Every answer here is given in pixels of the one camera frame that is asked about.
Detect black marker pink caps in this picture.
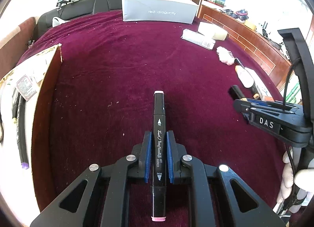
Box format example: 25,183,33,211
152,90,167,222

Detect black marker peach caps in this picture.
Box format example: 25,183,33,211
230,85,247,101

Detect white dropper bottle orange cap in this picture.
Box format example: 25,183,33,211
235,65,260,99

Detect pink fluffy ball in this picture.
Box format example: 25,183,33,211
216,46,235,66

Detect black marker purple caps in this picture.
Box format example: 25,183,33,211
16,93,29,169

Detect white pink medicine box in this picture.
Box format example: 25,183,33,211
16,75,38,101

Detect right white gloved hand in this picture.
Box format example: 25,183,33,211
277,152,314,213

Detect long white ointment box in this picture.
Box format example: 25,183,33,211
245,67,274,101

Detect brown wooden cabinet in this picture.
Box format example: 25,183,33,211
190,0,314,90

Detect maroon velvet table cloth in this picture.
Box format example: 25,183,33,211
20,11,283,226

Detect grey red striped carton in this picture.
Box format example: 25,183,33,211
181,29,215,50

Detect small cream cardboard box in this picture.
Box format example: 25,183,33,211
197,22,228,41

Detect white gold tray box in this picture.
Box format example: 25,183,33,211
1,44,63,226

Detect grey shoe box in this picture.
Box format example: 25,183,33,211
121,0,198,24

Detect black leather sofa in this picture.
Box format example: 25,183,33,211
33,0,122,40

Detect white plastic bag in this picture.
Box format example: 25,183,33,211
52,16,69,27

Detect maroon armchair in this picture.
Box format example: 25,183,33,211
0,17,36,78

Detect black camera clamps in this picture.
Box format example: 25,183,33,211
56,0,79,11

